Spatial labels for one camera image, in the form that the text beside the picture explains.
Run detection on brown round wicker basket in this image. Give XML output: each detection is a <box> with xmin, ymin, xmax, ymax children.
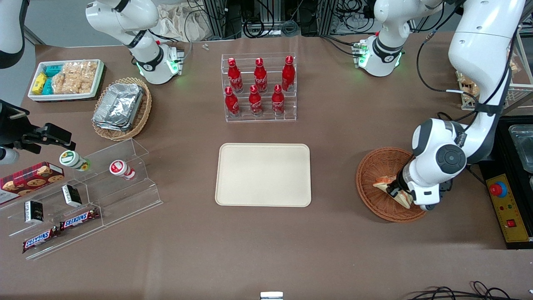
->
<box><xmin>356</xmin><ymin>147</ymin><xmax>429</xmax><ymax>223</ymax></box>

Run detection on stacked aluminium foil containers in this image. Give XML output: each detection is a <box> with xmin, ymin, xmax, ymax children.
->
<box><xmin>92</xmin><ymin>82</ymin><xmax>144</xmax><ymax>132</ymax></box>

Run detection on small black carton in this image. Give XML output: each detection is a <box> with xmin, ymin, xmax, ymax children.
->
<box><xmin>62</xmin><ymin>185</ymin><xmax>82</xmax><ymax>208</ymax></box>
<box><xmin>24</xmin><ymin>200</ymin><xmax>45</xmax><ymax>224</ymax></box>

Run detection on beige plastic tray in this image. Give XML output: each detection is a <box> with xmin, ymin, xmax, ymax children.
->
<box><xmin>215</xmin><ymin>143</ymin><xmax>312</xmax><ymax>208</ymax></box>

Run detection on black floor cables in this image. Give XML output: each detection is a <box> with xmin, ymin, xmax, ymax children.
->
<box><xmin>410</xmin><ymin>281</ymin><xmax>533</xmax><ymax>300</ymax></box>

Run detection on red cookie box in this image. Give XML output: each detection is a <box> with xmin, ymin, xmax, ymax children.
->
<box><xmin>0</xmin><ymin>162</ymin><xmax>65</xmax><ymax>205</ymax></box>

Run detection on red capped yogurt bottle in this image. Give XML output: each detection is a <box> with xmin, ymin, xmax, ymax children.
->
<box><xmin>109</xmin><ymin>160</ymin><xmax>136</xmax><ymax>180</ymax></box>

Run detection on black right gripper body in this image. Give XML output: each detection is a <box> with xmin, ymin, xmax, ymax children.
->
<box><xmin>0</xmin><ymin>100</ymin><xmax>31</xmax><ymax>148</ymax></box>

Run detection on beige cloth bag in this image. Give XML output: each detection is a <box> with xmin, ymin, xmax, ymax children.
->
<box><xmin>156</xmin><ymin>4</ymin><xmax>218</xmax><ymax>42</ymax></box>

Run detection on bagged bread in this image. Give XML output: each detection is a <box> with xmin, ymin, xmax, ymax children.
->
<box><xmin>457</xmin><ymin>71</ymin><xmax>480</xmax><ymax>97</ymax></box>

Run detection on snickers chocolate bar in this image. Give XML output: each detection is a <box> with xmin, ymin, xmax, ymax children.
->
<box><xmin>22</xmin><ymin>227</ymin><xmax>61</xmax><ymax>254</ymax></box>
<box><xmin>60</xmin><ymin>207</ymin><xmax>100</xmax><ymax>231</ymax></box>

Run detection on yellow emergency stop box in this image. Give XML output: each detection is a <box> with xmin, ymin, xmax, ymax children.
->
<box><xmin>486</xmin><ymin>174</ymin><xmax>532</xmax><ymax>243</ymax></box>

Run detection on red cola bottle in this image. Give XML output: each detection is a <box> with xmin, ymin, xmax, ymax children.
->
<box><xmin>254</xmin><ymin>57</ymin><xmax>268</xmax><ymax>93</ymax></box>
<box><xmin>249</xmin><ymin>85</ymin><xmax>264</xmax><ymax>117</ymax></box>
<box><xmin>281</xmin><ymin>55</ymin><xmax>296</xmax><ymax>92</ymax></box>
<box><xmin>225</xmin><ymin>87</ymin><xmax>241</xmax><ymax>118</ymax></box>
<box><xmin>228</xmin><ymin>57</ymin><xmax>244</xmax><ymax>93</ymax></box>
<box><xmin>271</xmin><ymin>85</ymin><xmax>286</xmax><ymax>116</ymax></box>

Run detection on yellow snack packet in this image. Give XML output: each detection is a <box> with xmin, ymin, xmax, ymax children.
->
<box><xmin>32</xmin><ymin>73</ymin><xmax>48</xmax><ymax>95</ymax></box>

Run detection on light oval wicker basket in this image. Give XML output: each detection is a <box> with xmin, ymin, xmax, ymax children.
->
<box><xmin>92</xmin><ymin>77</ymin><xmax>152</xmax><ymax>141</ymax></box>

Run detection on white rectangular snack tray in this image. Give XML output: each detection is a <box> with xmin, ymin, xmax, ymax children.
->
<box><xmin>27</xmin><ymin>59</ymin><xmax>105</xmax><ymax>102</ymax></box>

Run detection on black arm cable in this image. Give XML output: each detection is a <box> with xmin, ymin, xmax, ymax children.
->
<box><xmin>416</xmin><ymin>29</ymin><xmax>513</xmax><ymax>118</ymax></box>

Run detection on clear bag rice crackers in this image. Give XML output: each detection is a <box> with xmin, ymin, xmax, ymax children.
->
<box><xmin>78</xmin><ymin>61</ymin><xmax>99</xmax><ymax>94</ymax></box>
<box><xmin>52</xmin><ymin>62</ymin><xmax>80</xmax><ymax>95</ymax></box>

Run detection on black equipment platform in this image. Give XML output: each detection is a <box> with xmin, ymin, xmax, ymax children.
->
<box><xmin>479</xmin><ymin>116</ymin><xmax>533</xmax><ymax>250</ymax></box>

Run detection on triangular sandwich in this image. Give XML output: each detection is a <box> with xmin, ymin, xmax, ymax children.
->
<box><xmin>373</xmin><ymin>175</ymin><xmax>413</xmax><ymax>209</ymax></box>

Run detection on clear acrylic bottle rack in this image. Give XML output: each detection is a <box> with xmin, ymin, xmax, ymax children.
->
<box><xmin>221</xmin><ymin>52</ymin><xmax>297</xmax><ymax>123</ymax></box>

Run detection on clear acrylic stepped display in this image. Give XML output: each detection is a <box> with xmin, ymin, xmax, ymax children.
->
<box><xmin>0</xmin><ymin>138</ymin><xmax>164</xmax><ymax>261</ymax></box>

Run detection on clear plastic container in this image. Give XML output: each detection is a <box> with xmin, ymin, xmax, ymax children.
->
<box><xmin>508</xmin><ymin>124</ymin><xmax>533</xmax><ymax>173</ymax></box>

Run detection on green capped yogurt bottle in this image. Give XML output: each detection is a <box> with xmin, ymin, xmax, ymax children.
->
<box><xmin>59</xmin><ymin>150</ymin><xmax>91</xmax><ymax>172</ymax></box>

